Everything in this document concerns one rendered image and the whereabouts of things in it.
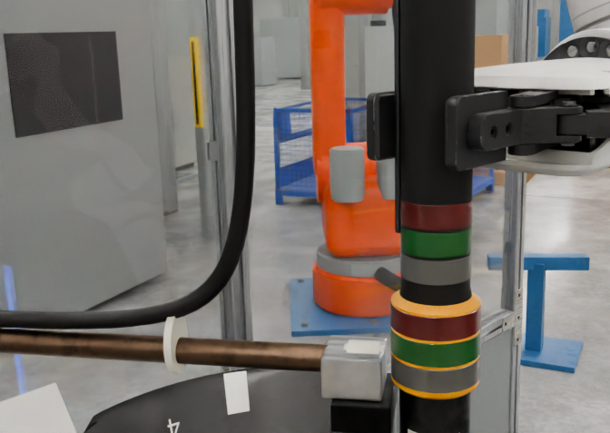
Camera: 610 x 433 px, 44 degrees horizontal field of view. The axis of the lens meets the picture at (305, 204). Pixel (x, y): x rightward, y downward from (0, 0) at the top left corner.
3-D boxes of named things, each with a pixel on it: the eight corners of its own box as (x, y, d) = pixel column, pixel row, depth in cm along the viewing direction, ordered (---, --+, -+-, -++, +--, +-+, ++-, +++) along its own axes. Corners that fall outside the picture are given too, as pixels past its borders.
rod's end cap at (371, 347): (341, 349, 37) (382, 350, 37) (347, 333, 39) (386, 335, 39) (342, 386, 37) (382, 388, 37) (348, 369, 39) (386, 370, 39)
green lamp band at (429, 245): (398, 258, 35) (398, 232, 34) (402, 238, 38) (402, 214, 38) (472, 260, 34) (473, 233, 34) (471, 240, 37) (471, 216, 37)
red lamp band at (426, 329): (386, 339, 35) (386, 315, 35) (394, 307, 39) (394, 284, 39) (482, 344, 34) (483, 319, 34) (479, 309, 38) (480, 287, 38)
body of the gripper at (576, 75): (679, 168, 43) (588, 201, 36) (519, 152, 50) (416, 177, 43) (690, 34, 42) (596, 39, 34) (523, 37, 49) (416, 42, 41)
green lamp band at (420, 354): (386, 365, 35) (386, 341, 35) (394, 329, 40) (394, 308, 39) (481, 370, 35) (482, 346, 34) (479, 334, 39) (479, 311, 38)
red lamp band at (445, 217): (398, 231, 34) (397, 204, 34) (402, 213, 38) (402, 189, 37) (473, 231, 34) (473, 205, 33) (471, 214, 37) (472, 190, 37)
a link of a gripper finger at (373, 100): (460, 145, 40) (378, 162, 35) (412, 141, 42) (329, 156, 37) (461, 83, 39) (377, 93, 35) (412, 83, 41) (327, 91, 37)
